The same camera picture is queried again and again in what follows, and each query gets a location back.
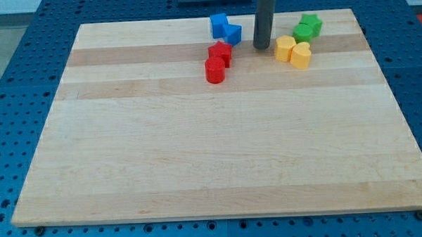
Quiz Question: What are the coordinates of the blue triangular block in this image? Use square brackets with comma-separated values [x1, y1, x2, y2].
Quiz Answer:
[222, 24, 242, 46]

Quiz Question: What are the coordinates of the yellow heart block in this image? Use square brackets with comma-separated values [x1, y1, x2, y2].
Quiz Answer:
[290, 42, 312, 70]

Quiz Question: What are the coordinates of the blue cube block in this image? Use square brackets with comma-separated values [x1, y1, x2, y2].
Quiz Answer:
[210, 13, 228, 39]

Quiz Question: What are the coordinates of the green cylinder block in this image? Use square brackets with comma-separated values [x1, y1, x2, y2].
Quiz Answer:
[293, 23, 313, 43]

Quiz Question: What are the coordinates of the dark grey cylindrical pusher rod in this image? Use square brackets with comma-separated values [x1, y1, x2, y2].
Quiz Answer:
[252, 0, 276, 50]

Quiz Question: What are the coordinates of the red cylinder block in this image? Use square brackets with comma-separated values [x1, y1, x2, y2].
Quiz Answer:
[205, 56, 226, 84]

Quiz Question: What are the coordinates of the yellow hexagon block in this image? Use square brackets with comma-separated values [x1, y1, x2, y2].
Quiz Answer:
[274, 35, 296, 63]

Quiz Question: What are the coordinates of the green star block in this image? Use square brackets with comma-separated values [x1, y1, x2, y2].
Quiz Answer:
[299, 13, 323, 37]

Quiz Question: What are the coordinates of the red star block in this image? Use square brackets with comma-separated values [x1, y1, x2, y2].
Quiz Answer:
[208, 41, 233, 68]

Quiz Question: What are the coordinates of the light wooden board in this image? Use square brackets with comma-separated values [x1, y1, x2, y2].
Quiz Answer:
[12, 9, 422, 227]

